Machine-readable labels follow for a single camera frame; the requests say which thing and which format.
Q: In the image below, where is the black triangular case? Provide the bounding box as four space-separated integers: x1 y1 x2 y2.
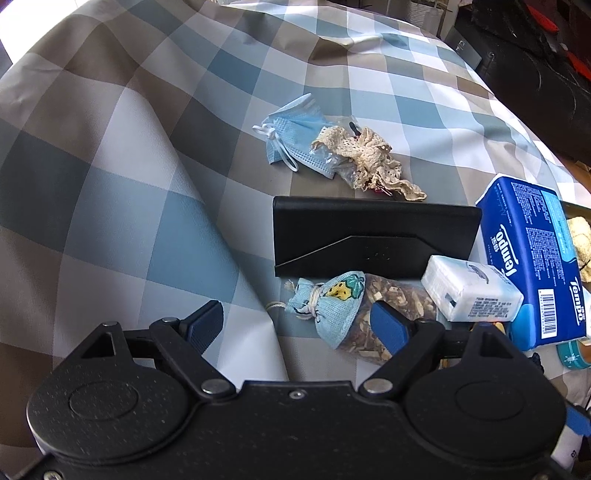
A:
272 196 483 278

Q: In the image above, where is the potted plant white pot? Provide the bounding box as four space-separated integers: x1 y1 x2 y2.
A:
410 0 445 25

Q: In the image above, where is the black leather sofa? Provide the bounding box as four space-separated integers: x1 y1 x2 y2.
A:
462 0 591 154

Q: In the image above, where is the light blue herb sachet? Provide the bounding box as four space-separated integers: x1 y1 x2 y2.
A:
267 272 438 366

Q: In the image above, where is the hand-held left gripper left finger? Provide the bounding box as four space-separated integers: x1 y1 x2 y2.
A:
60 300 237 401

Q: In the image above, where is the gold metal tray teal rim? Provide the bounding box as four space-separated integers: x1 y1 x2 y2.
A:
556 200 591 370

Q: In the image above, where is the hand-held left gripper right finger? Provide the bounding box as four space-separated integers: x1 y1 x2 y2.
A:
359 300 532 400

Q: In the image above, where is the checked tablecloth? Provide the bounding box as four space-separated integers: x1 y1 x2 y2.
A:
0 0 591 462

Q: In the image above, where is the blue face mask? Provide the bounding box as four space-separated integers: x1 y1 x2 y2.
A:
252 93 335 180

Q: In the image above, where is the cream lace cloth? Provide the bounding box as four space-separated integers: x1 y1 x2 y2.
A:
310 124 428 203

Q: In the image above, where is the large blue tissue pack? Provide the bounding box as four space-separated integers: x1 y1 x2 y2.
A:
475 174 591 350

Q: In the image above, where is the white pocket tissue pack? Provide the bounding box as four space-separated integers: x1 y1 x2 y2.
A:
420 255 525 323

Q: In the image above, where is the grey leaning panel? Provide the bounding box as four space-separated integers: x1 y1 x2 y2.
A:
442 23 486 71

